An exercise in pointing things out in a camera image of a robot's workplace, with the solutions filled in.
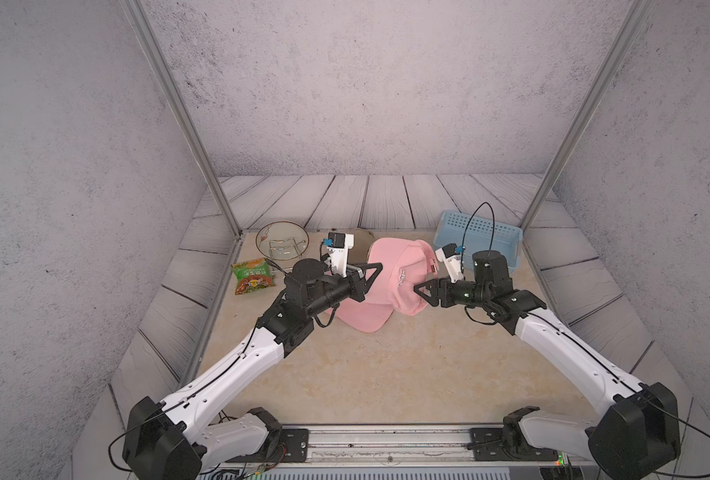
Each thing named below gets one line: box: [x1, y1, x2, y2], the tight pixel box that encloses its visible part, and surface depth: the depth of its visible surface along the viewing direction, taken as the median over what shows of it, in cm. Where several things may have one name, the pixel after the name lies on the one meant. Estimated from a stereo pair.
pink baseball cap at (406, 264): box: [331, 238, 439, 333], surface depth 75 cm
